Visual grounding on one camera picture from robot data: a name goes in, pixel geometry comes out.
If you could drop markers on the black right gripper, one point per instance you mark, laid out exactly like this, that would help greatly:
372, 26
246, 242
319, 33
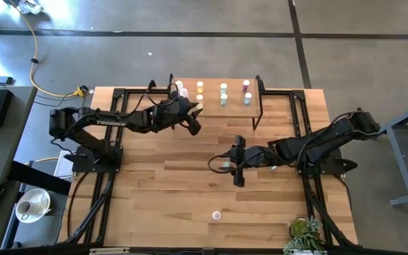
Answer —
259, 157

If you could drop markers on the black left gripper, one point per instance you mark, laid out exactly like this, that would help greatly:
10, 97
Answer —
170, 117

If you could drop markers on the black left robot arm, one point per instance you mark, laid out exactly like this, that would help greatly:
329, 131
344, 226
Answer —
136, 122

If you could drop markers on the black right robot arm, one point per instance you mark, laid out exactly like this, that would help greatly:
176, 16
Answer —
331, 136

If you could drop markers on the green succulent plant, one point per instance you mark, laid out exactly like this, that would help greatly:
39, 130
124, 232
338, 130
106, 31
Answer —
301, 228

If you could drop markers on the white box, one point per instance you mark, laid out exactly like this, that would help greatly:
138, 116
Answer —
62, 166

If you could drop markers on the grey metal stand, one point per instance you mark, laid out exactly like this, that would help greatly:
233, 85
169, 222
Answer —
400, 166

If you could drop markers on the black flat bar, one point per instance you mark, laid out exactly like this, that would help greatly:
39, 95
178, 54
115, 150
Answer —
37, 177

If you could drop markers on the white mug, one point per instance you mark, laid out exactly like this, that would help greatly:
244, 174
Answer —
23, 209

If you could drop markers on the white crumpled object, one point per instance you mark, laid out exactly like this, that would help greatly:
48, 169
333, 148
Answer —
30, 7

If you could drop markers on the wooden shelf with black frame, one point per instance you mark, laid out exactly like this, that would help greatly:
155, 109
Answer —
232, 110

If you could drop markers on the black frame clamp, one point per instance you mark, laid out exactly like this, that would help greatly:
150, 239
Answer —
151, 85

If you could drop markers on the black aluminium table frame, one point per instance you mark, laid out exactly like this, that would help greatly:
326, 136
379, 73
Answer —
119, 93

